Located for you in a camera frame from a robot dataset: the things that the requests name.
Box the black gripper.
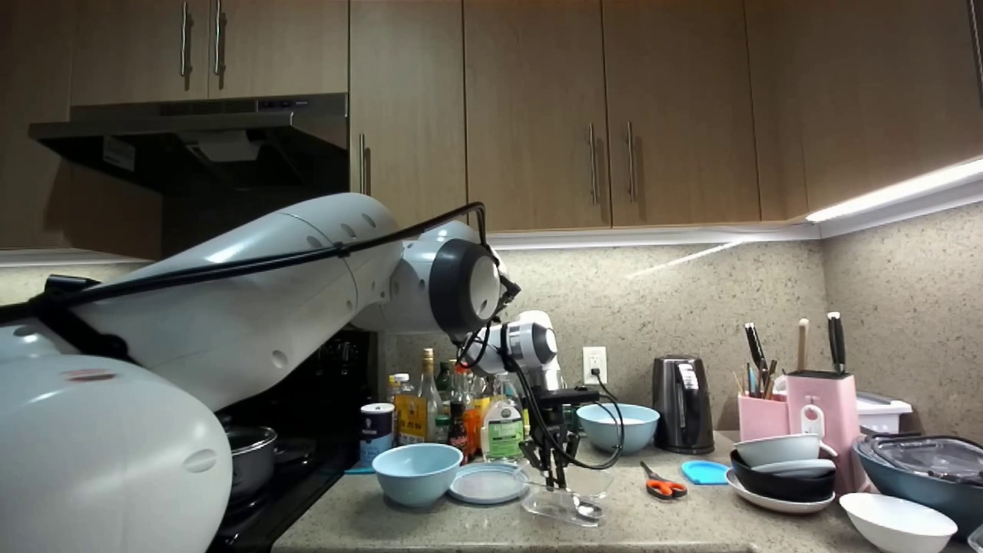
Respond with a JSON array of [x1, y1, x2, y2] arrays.
[[524, 399, 578, 493]]

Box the metal spoon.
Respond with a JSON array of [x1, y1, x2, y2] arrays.
[[551, 472, 604, 520]]

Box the light blue bowl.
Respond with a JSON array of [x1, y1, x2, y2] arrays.
[[370, 440, 468, 510], [575, 399, 664, 457]]

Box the grey blue bowl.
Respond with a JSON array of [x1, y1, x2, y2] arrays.
[[731, 434, 840, 472]]

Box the black bowl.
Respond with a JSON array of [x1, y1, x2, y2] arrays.
[[729, 450, 843, 503]]

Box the white bowl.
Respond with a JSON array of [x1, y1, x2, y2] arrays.
[[835, 488, 962, 553]]

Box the clear plastic container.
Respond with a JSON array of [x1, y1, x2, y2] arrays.
[[517, 469, 616, 535]]

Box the clear spray bottle green label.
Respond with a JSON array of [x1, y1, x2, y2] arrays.
[[478, 371, 532, 464]]

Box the white small plate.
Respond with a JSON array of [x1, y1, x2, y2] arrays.
[[445, 457, 535, 506]]

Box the orange sauce bottle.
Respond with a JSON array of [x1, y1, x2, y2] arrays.
[[453, 367, 484, 460]]

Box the dark green glass bottle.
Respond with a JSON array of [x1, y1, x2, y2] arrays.
[[432, 360, 459, 444]]

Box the black steel kettle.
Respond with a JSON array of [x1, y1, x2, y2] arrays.
[[650, 354, 716, 457]]

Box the small blue lid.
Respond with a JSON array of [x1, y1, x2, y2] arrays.
[[678, 457, 731, 488]]

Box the amber oil bottle yellow label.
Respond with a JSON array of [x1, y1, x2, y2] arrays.
[[389, 344, 441, 444]]

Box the blue white salt canister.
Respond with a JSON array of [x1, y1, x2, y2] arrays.
[[356, 399, 397, 469]]

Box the pink utensil holder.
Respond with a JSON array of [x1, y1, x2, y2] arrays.
[[735, 389, 793, 444]]

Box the black coffee machine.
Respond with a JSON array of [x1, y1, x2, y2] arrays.
[[208, 326, 382, 553]]

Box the pink knife block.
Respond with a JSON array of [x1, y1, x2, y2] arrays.
[[784, 369, 863, 460]]

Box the black cooking pot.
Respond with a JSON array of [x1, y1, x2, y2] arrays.
[[224, 440, 282, 500]]

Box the dark glass pot lid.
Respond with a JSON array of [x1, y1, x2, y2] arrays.
[[224, 420, 280, 454]]

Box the small white appliance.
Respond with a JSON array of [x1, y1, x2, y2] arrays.
[[855, 392, 915, 440]]

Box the large dark blue dish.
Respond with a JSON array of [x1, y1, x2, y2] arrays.
[[855, 430, 983, 535]]

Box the under-cabinet light strip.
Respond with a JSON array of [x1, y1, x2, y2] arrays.
[[803, 150, 983, 227]]

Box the wooden upper cabinets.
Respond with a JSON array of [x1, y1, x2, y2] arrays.
[[0, 0, 983, 247]]

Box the steel range hood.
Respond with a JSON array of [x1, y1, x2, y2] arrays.
[[28, 93, 353, 196]]

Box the black webcam on stand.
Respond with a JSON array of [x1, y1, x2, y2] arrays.
[[39, 269, 104, 300]]

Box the white wall outlet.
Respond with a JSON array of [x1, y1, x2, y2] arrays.
[[580, 344, 607, 387]]

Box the orange handled scissors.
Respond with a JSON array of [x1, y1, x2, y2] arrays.
[[639, 457, 689, 500]]

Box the black handled utensil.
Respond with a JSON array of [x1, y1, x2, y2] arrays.
[[743, 320, 775, 396]]

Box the black handled knife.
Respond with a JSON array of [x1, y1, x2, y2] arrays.
[[822, 311, 849, 379]]

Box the metal cabinet handle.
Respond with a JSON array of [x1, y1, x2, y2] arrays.
[[211, 4, 231, 93], [621, 121, 645, 206], [179, 5, 197, 93], [356, 135, 375, 196]]

